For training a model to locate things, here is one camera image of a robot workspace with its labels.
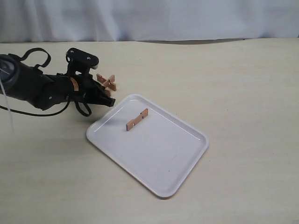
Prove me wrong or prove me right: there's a white plastic tray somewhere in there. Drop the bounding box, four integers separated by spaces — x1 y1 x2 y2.
86 94 209 198

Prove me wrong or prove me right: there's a black cable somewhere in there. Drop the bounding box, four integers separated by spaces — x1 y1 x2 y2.
0 48 92 117

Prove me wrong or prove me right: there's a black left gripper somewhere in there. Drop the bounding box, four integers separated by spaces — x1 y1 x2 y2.
53 75 115 107

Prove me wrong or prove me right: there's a wooden notched piece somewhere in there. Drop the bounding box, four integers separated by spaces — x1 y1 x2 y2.
104 88 113 97
96 74 107 84
103 75 117 91
126 108 149 131

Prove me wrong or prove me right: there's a white zip tie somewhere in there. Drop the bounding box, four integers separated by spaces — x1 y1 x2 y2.
0 79 14 133

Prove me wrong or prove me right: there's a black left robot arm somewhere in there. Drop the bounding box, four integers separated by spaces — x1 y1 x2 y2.
0 54 115 111

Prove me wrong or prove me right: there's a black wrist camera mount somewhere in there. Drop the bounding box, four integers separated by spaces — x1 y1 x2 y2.
66 48 99 77

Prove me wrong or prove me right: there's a white backdrop curtain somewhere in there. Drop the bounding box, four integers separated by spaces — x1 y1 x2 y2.
0 0 299 42

